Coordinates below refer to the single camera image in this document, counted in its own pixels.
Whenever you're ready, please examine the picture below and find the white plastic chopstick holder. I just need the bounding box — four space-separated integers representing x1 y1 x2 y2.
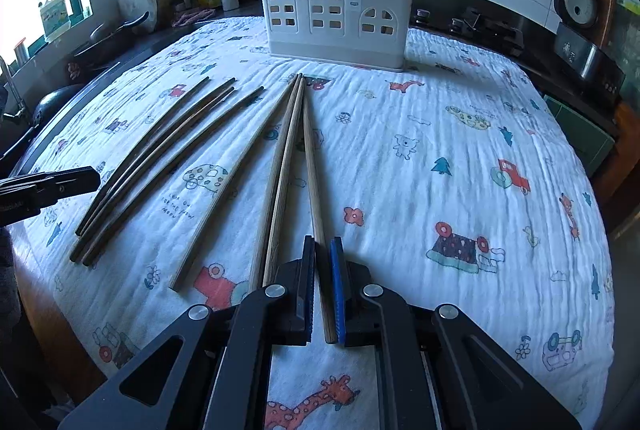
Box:
256 0 418 72

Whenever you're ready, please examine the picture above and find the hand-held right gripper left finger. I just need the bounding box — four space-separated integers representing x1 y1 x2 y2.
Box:
57 235 318 430

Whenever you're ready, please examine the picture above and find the dark brown chopstick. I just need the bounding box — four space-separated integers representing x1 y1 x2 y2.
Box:
81 85 266 267
69 86 237 262
79 79 236 239

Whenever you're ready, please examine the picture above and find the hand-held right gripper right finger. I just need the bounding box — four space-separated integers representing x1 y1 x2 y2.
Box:
329 236 583 430

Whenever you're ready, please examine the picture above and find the green box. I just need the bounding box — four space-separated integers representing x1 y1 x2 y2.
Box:
542 95 617 176

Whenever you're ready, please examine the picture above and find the black frying pan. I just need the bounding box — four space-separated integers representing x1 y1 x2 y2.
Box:
74 10 151 64

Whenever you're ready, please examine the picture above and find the black rice cooker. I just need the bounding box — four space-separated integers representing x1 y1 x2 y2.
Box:
552 0 607 77

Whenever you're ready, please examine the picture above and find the black countertop appliance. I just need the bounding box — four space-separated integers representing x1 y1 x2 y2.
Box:
589 45 627 107

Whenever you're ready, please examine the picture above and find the metal faucet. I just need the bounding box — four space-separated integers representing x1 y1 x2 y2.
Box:
0 55 32 127

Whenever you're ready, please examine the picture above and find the light wooden chopstick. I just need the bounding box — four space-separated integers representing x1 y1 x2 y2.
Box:
250 73 302 288
262 75 305 285
302 81 337 344
169 75 298 293

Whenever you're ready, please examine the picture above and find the white detergent bottle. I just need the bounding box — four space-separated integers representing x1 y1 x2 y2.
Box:
39 0 71 36

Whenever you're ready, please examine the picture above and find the round wooden cutting board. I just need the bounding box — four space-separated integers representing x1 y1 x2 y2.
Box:
119 0 168 36

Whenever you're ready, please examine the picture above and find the white printed cloth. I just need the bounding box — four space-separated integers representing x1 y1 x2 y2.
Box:
22 15 616 430

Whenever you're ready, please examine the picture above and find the black gas stove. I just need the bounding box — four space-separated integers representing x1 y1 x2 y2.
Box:
410 8 526 57

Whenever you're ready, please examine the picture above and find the black wok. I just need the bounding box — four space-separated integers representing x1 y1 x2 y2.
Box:
32 85 87 131

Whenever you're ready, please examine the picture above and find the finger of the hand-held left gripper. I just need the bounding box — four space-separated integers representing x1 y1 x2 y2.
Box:
0 165 102 207

